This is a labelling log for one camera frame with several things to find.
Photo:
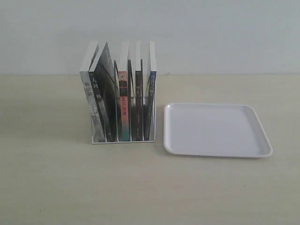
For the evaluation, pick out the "red teal spine book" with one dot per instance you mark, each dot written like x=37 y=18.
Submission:
x=123 y=88

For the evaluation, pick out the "black grey spine book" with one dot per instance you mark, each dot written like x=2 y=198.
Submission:
x=101 y=76

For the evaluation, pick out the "dark brown spine book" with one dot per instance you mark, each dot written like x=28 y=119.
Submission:
x=137 y=128

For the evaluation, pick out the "dark blue spine book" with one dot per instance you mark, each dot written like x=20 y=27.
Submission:
x=150 y=83

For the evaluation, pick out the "grey marbled white book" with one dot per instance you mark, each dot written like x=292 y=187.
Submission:
x=98 y=134

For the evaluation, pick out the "white wire book rack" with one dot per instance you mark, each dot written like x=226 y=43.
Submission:
x=131 y=105

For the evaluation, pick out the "white plastic tray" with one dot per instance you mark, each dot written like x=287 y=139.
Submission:
x=214 y=130

